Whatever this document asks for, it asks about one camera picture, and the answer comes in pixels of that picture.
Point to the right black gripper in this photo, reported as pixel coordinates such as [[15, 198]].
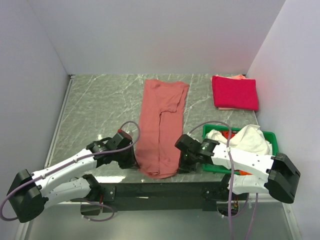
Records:
[[184, 168]]

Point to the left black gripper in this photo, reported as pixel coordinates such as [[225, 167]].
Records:
[[132, 162]]

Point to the salmon pink t shirt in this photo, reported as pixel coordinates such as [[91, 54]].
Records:
[[161, 125]]

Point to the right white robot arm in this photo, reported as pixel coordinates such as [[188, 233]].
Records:
[[275, 175]]

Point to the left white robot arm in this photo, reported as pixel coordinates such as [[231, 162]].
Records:
[[31, 193]]

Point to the orange t shirt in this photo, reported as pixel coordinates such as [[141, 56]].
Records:
[[243, 173]]

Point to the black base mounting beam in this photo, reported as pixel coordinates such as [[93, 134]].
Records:
[[162, 196]]

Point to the white t shirt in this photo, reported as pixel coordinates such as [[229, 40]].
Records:
[[250, 138]]

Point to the folded magenta t shirt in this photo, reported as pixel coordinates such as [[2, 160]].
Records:
[[235, 93]]

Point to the green plastic bin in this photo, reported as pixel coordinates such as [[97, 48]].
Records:
[[269, 136]]

